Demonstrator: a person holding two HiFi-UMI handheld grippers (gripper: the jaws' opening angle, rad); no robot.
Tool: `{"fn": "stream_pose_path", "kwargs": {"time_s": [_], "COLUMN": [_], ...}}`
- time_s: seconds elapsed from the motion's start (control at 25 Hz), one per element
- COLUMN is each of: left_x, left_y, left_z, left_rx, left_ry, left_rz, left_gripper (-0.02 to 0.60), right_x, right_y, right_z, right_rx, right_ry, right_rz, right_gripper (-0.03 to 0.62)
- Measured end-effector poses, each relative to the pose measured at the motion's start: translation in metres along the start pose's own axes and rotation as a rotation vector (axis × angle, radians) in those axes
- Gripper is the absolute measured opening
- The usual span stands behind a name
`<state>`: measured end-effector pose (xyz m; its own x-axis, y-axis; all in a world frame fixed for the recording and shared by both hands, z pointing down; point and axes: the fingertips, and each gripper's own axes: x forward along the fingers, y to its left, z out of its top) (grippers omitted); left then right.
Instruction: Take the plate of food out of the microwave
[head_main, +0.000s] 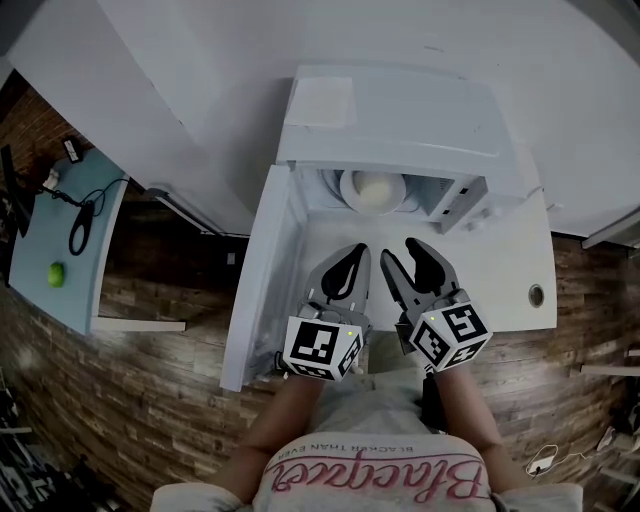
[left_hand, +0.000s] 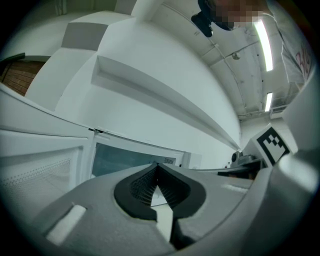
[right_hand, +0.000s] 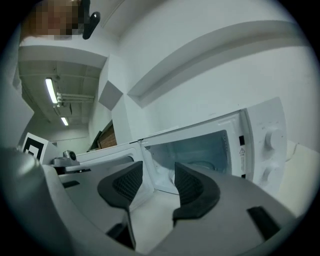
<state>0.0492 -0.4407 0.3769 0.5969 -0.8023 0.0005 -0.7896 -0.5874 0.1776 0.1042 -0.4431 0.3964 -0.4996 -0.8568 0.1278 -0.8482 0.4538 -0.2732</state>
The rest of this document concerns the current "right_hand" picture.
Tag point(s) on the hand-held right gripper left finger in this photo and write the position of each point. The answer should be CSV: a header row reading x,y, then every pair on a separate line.
x,y
87,200

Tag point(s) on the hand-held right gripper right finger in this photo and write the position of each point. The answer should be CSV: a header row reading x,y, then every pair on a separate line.
x,y
225,225

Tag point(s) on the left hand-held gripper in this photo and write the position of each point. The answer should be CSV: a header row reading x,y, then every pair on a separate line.
x,y
32,147

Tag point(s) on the white microwave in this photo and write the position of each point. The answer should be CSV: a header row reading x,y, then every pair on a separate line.
x,y
272,117

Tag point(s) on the short ceiling light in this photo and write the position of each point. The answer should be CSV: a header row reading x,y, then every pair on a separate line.
x,y
64,121

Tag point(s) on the long ceiling light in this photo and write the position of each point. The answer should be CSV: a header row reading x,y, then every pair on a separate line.
x,y
51,90

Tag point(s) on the white ceiling pipes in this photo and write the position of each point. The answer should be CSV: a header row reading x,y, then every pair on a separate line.
x,y
75,98

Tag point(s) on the white desk with grommet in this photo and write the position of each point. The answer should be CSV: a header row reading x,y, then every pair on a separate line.
x,y
152,220

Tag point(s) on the person's head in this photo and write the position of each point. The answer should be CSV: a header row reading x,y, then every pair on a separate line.
x,y
55,17

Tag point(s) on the black head-worn camera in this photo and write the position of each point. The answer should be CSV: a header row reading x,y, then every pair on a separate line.
x,y
91,23

